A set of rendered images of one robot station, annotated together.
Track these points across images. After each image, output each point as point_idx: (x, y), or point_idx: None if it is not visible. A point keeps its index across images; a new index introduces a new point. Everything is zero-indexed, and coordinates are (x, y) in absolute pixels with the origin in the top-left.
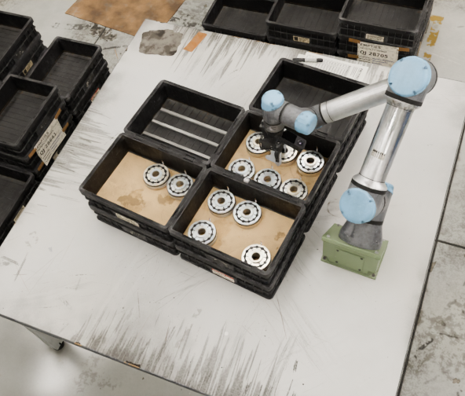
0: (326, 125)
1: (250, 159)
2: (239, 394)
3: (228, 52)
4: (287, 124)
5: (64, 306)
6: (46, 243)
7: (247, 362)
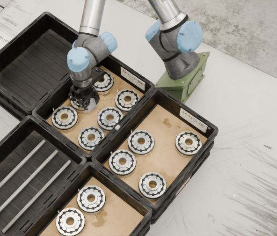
0: (61, 62)
1: (78, 130)
2: None
3: None
4: (103, 57)
5: None
6: None
7: (261, 183)
